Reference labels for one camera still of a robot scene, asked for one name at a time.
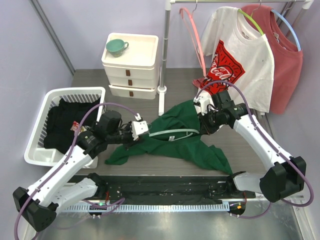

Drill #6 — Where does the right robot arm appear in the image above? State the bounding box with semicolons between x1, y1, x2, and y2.
193;91;307;203

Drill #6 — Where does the blue hanger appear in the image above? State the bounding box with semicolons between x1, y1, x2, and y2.
271;9;302;52

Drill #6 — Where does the perforated white cable duct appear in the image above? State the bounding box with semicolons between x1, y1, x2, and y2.
62;202;230;213

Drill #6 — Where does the metal clothes rack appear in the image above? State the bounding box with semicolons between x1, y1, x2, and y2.
156;0;315;117

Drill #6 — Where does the mint green hanger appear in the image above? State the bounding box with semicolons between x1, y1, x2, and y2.
149;128;200;142

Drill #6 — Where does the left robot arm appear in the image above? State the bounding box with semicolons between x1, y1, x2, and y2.
13;110;149;232

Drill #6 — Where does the red t-shirt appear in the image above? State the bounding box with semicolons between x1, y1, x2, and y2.
241;4;303;115

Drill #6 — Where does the white laundry basket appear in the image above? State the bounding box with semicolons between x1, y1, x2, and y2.
24;87;106;167

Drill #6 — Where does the black t-shirt in basket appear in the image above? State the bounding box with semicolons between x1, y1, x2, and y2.
43;99;100;154

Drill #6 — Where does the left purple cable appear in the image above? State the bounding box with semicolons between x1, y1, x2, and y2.
13;102;143;240

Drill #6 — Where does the white graphic t-shirt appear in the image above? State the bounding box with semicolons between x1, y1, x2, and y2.
198;6;275;113

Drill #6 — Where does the purple cable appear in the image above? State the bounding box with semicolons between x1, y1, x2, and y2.
13;102;143;240
194;80;315;220

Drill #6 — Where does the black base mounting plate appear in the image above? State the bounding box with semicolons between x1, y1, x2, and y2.
90;175;256;206

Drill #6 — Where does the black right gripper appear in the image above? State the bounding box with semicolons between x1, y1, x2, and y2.
198;107;224;135

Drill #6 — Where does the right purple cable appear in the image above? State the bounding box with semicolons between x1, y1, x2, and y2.
194;80;315;220

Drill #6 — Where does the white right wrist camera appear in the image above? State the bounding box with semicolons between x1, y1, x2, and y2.
193;90;214;116

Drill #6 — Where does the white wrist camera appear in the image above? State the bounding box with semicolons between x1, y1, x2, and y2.
131;113;149;141
193;90;214;116

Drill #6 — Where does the teal cup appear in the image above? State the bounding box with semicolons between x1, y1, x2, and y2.
105;38;129;58

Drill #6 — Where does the pink hanger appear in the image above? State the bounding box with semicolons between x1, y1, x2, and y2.
179;7;207;77

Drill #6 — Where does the lime green hanger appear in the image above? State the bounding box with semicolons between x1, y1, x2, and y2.
237;8;265;36

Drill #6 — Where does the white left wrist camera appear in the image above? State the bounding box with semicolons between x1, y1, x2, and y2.
131;113;149;141

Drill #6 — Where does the green t-shirt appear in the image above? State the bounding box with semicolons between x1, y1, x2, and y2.
104;100;233;175

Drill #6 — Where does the white drawer unit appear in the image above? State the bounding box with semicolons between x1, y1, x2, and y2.
101;32;160;100

